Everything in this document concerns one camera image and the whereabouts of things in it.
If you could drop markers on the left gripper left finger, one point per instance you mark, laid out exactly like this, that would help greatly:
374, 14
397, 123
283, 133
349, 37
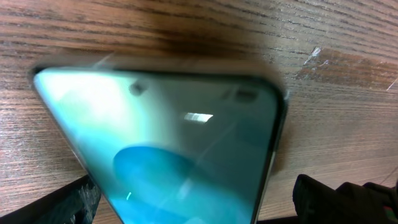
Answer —
75, 203

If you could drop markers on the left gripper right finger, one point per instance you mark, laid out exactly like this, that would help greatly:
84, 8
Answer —
316, 203

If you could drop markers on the blue-screen Galaxy smartphone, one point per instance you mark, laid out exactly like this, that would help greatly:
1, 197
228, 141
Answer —
169, 147

